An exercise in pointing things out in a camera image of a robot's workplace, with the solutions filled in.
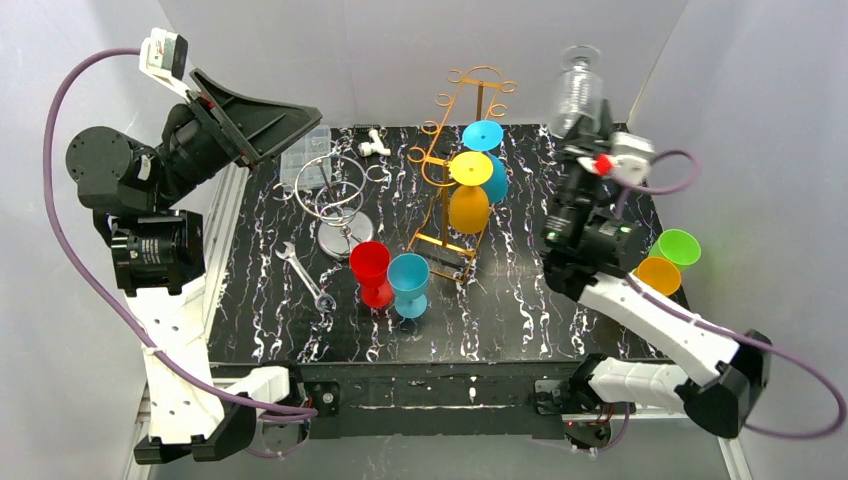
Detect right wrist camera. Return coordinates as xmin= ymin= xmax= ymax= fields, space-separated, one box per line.
xmin=577 ymin=131 xmax=656 ymax=185

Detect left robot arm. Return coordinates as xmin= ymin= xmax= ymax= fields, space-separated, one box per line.
xmin=66 ymin=69 xmax=322 ymax=464

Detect yellow plastic wine glass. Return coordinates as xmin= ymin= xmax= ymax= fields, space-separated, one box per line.
xmin=449 ymin=151 xmax=490 ymax=234

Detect blue plastic goblet front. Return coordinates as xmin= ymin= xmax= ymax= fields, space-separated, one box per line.
xmin=387 ymin=253 xmax=430 ymax=319

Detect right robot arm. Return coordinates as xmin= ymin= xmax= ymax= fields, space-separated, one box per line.
xmin=540 ymin=99 xmax=771 ymax=439

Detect blue plastic goblet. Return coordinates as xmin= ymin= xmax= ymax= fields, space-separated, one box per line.
xmin=387 ymin=253 xmax=430 ymax=319
xmin=462 ymin=120 xmax=509 ymax=204

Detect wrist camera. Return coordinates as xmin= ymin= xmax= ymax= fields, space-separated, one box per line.
xmin=139 ymin=27 xmax=188 ymax=86
xmin=577 ymin=131 xmax=656 ymax=185

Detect silver wire glass rack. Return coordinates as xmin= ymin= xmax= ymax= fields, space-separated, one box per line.
xmin=279 ymin=150 xmax=376 ymax=260

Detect clear cut glass goblet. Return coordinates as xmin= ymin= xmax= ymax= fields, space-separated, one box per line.
xmin=547 ymin=45 xmax=603 ymax=139

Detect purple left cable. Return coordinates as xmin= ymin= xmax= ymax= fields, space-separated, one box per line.
xmin=42 ymin=47 xmax=319 ymax=460

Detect clear plastic organizer box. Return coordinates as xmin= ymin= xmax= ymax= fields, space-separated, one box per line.
xmin=279 ymin=125 xmax=332 ymax=190

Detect orange plastic goblet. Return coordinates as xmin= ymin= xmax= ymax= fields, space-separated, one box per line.
xmin=634 ymin=256 xmax=682 ymax=296

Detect green plastic goblet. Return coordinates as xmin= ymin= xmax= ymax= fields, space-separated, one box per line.
xmin=648 ymin=229 xmax=702 ymax=272

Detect silver wrench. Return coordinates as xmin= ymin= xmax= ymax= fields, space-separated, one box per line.
xmin=275 ymin=241 xmax=336 ymax=313

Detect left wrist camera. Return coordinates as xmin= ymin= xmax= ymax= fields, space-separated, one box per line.
xmin=139 ymin=27 xmax=188 ymax=86

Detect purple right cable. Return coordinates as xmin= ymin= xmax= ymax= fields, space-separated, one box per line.
xmin=596 ymin=148 xmax=847 ymax=455

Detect red plastic goblet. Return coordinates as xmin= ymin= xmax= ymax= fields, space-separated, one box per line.
xmin=349 ymin=241 xmax=393 ymax=309

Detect purple cable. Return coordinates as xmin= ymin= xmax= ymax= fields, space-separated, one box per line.
xmin=596 ymin=148 xmax=847 ymax=455
xmin=42 ymin=47 xmax=319 ymax=460

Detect white pipe fitting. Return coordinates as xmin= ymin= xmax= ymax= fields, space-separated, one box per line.
xmin=358 ymin=128 xmax=392 ymax=157

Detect gold wire glass rack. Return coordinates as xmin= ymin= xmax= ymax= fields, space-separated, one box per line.
xmin=407 ymin=65 xmax=517 ymax=284

